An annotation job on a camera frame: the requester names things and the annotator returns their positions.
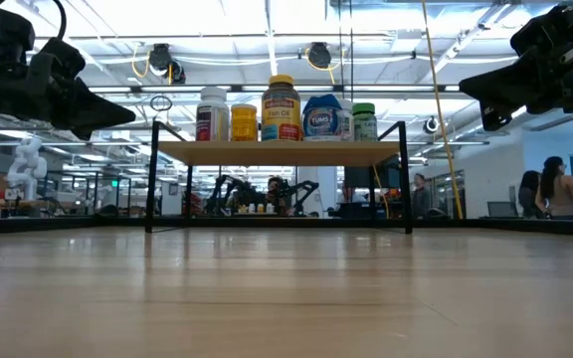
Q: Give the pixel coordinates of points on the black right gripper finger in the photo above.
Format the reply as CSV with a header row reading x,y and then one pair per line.
x,y
515,84

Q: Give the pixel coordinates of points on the white robot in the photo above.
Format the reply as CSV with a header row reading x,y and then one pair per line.
x,y
28,169

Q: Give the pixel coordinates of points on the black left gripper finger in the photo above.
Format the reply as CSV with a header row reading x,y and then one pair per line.
x,y
67,104

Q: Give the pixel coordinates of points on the black metal rig frame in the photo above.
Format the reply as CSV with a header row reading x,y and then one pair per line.
x,y
67,224

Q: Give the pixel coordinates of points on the orange pill vial white cap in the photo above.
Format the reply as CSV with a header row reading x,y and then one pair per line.
x,y
244,124

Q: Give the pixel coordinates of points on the wooden shelf black legs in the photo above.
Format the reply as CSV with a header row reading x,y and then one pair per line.
x,y
276,153

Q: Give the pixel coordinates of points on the person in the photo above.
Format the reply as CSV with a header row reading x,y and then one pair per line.
x,y
421,196
560,194
529,194
276,191

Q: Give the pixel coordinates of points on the brown bottle yellow cap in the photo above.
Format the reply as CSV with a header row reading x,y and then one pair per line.
x,y
280,114

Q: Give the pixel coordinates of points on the green cap bottle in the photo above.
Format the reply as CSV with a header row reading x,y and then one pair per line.
x,y
364,124

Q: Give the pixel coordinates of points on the large white bottle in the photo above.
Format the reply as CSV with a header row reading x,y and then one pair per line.
x,y
212,119

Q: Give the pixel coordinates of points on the Tums bottle blue cap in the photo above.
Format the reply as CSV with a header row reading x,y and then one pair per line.
x,y
322,122

